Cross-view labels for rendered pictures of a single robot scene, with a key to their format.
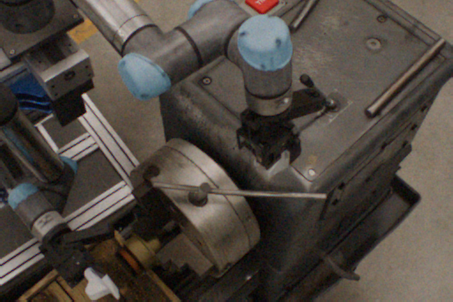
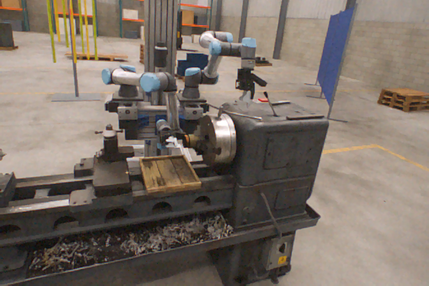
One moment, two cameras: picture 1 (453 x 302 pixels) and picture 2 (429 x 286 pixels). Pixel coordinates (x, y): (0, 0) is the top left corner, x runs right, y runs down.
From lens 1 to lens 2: 1.17 m
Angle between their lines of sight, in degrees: 44
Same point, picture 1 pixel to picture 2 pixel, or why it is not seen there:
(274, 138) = (246, 80)
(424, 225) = (332, 278)
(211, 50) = (235, 48)
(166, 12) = not seen: hidden behind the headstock
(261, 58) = (246, 41)
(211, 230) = (218, 128)
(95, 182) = not seen: hidden behind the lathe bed
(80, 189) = not seen: hidden behind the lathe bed
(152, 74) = (216, 44)
